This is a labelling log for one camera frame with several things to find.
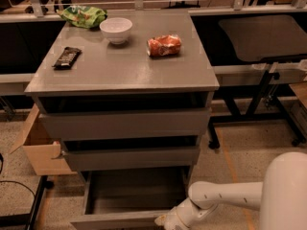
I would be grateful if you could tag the grey bottom drawer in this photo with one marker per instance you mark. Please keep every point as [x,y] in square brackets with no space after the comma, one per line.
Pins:
[132,198]

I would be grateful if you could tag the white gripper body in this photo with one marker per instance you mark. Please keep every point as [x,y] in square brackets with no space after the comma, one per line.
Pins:
[173,218]

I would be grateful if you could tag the black frame side table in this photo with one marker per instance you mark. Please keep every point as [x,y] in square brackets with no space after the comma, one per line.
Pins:
[254,57]

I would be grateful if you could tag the white bowl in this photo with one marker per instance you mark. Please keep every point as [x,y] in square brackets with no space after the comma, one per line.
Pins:
[116,30]

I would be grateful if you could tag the grey drawer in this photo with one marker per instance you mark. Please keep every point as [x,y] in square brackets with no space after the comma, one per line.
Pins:
[132,198]
[121,159]
[122,125]

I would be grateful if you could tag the grey top drawer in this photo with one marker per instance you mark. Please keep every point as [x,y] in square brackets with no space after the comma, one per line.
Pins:
[122,125]

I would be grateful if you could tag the grey middle drawer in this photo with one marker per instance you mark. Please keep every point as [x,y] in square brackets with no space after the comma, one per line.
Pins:
[121,159]

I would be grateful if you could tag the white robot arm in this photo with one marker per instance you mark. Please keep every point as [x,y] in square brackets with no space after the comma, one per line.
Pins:
[281,198]

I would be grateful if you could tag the dark chocolate bar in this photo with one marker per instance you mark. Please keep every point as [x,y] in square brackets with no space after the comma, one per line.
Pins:
[67,58]

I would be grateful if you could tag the grey drawer cabinet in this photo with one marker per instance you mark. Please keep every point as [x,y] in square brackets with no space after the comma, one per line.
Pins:
[123,78]

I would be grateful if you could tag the cardboard box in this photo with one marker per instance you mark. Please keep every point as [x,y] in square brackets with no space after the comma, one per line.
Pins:
[43,153]

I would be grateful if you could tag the crushed orange soda can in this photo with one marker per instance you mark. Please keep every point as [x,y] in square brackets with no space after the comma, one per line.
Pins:
[164,45]

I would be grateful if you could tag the green chip bag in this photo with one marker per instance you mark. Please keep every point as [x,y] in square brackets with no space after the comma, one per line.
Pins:
[83,16]

